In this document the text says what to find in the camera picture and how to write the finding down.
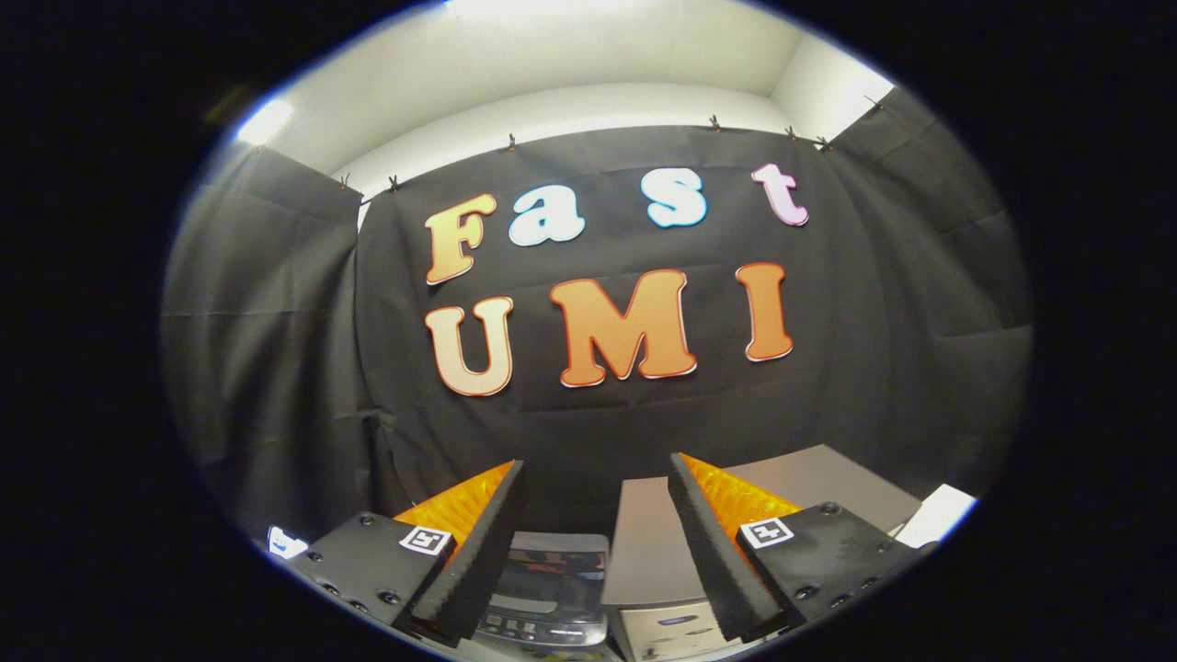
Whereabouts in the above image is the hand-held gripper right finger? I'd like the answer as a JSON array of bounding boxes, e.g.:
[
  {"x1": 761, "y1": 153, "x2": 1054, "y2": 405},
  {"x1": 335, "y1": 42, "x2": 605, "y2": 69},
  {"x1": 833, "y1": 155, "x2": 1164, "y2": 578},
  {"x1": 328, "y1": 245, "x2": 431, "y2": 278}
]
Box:
[{"x1": 668, "y1": 451, "x2": 939, "y2": 643}]

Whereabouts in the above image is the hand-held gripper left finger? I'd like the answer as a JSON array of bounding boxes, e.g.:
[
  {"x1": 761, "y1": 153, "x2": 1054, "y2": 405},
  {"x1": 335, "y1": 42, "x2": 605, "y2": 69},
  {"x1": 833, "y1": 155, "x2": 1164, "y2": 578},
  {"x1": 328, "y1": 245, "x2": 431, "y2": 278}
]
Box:
[{"x1": 285, "y1": 459, "x2": 531, "y2": 646}]

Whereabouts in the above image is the small grey washing machine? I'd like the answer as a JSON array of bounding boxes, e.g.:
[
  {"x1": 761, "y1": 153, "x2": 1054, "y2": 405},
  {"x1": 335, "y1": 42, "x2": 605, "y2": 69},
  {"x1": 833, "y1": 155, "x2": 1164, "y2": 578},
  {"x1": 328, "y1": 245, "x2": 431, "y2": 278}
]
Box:
[{"x1": 474, "y1": 531, "x2": 612, "y2": 649}]

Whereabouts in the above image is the white panel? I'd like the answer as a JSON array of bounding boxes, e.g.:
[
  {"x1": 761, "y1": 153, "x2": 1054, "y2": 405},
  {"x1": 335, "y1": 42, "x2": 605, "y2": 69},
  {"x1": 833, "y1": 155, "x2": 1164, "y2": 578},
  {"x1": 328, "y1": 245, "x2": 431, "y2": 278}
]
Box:
[{"x1": 897, "y1": 485, "x2": 977, "y2": 550}]

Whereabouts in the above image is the black backdrop cloth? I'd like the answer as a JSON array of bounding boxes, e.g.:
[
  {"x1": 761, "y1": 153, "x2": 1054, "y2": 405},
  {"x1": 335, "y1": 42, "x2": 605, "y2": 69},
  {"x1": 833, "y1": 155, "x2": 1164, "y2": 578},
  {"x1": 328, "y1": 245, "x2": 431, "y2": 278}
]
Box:
[{"x1": 161, "y1": 87, "x2": 1033, "y2": 553}]

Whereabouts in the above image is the row of black cloth clips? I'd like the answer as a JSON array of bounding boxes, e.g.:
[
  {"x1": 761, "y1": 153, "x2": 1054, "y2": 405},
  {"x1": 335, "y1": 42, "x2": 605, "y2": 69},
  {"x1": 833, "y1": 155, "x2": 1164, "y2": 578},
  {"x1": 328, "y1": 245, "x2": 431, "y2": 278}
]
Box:
[{"x1": 338, "y1": 95, "x2": 886, "y2": 196}]

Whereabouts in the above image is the ceiling light strip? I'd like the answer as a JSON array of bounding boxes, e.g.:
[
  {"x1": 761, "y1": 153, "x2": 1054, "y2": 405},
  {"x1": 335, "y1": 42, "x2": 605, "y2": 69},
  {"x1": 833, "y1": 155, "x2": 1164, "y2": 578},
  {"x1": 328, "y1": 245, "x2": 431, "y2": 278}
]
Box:
[{"x1": 237, "y1": 98, "x2": 295, "y2": 146}]

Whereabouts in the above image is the ceiling light panel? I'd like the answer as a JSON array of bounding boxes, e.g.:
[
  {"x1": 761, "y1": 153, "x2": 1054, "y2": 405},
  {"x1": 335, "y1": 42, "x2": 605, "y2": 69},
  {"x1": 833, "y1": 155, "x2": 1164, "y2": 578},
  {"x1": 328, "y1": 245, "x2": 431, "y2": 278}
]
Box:
[{"x1": 446, "y1": 0, "x2": 681, "y2": 24}]

